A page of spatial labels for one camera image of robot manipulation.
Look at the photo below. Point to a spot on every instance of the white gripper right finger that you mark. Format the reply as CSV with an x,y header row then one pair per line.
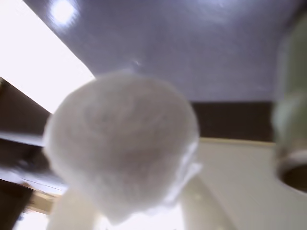
x,y
192,210

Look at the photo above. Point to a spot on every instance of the sage green steel mug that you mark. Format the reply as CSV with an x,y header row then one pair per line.
x,y
290,107

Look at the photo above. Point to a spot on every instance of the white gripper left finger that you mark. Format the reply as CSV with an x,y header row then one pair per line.
x,y
72,210

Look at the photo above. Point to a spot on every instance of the black table mat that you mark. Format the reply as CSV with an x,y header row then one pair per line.
x,y
180,48

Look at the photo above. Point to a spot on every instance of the white gauze roll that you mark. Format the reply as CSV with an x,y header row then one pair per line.
x,y
120,143

